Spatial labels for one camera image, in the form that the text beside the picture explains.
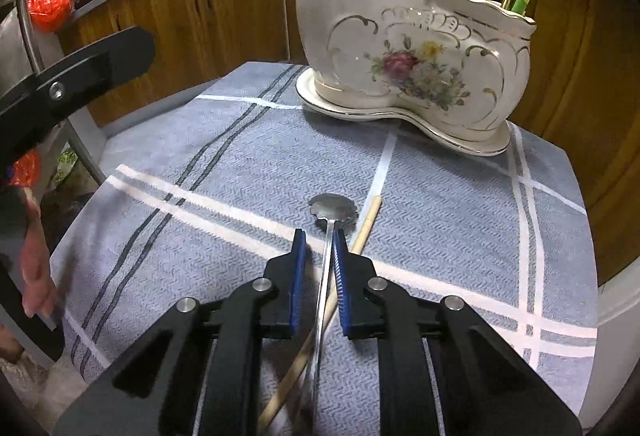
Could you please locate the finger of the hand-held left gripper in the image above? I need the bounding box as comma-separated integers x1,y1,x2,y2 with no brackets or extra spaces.
0,27,157,167

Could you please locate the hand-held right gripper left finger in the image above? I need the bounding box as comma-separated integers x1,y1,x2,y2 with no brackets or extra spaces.
54,229,307,436

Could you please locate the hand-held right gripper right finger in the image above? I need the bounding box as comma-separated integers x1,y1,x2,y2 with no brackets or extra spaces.
332,229,583,436

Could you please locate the wooden chopstick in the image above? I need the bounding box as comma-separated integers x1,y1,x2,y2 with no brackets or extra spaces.
256,197,385,434

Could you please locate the scalloped metal spoon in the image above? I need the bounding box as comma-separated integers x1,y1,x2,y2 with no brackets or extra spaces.
300,193,359,436

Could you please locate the floral ceramic utensil holder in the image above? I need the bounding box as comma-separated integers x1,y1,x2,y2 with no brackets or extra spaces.
295,0,538,141

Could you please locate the person's left hand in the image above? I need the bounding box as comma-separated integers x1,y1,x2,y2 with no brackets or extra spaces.
21,200,65,323

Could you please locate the grey striped table cloth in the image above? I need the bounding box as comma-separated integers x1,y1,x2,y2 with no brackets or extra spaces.
47,61,601,436

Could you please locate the white ceramic drip tray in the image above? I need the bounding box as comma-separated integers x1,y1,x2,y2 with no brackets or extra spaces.
295,68,511,158

